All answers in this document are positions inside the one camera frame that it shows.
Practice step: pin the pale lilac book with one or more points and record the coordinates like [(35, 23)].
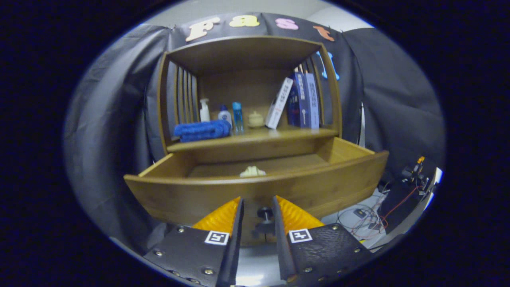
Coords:
[(312, 101)]

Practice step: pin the wooden countertop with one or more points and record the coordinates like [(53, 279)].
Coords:
[(263, 135)]

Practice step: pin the wooden cabinet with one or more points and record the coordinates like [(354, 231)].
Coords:
[(247, 85)]

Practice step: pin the white book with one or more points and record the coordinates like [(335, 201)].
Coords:
[(279, 103)]

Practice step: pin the white pump bottle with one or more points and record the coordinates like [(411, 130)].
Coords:
[(204, 111)]

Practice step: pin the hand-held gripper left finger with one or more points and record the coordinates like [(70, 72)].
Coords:
[(235, 239)]

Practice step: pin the cream scrub brush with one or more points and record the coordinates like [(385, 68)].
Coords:
[(252, 172)]

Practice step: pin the dark device with orange top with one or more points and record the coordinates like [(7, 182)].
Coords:
[(414, 171)]

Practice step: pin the white bottle with blue cap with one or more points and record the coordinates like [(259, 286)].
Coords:
[(224, 116)]

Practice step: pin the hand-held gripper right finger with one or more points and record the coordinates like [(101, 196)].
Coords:
[(279, 239)]

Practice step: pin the wooden drawer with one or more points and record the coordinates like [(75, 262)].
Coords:
[(191, 199)]

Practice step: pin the dark blue book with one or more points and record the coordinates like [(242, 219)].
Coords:
[(298, 101)]

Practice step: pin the cream lidded teacup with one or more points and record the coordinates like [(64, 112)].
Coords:
[(255, 120)]

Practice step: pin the blue towel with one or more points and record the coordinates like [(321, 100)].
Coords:
[(201, 130)]

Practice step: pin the clear blue bottle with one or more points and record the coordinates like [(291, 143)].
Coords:
[(238, 117)]

